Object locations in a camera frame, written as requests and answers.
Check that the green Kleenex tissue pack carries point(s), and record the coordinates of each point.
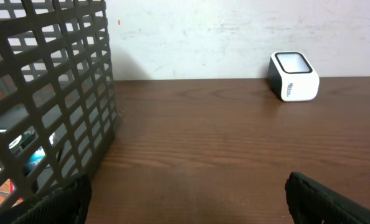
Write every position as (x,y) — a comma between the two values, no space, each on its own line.
(34,160)

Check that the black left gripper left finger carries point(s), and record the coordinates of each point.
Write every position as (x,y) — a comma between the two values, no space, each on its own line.
(59,205)

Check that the dark grey plastic mesh basket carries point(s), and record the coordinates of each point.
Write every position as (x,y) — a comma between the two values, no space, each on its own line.
(55,78)

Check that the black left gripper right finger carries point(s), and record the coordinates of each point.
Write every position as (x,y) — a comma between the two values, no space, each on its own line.
(311,202)

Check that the dark green scrub pad pack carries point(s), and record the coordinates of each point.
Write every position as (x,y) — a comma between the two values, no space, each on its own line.
(22,141)

